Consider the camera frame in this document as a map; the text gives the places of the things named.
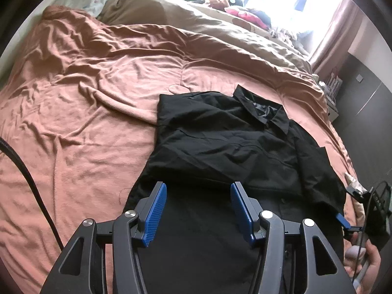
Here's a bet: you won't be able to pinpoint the person's right hand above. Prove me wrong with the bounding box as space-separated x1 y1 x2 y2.
343 232 382 294

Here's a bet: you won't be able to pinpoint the black cable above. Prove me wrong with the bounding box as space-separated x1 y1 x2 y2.
0 137 65 252

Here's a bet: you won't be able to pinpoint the light green pillow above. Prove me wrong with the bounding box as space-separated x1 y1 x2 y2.
53 0 108 18

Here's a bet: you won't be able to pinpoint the beige blanket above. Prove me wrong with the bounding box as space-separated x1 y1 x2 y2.
98 0 312 74

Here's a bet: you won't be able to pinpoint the items on nightstand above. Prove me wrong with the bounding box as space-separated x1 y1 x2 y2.
318 68 343 122

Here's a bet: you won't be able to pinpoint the salmon pink duvet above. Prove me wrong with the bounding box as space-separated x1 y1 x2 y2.
0 4 359 294

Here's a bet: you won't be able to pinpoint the black button-up shirt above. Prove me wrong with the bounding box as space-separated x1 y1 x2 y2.
125 86 346 293

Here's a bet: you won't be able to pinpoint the pink right curtain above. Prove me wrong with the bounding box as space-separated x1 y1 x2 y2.
310 0 364 80

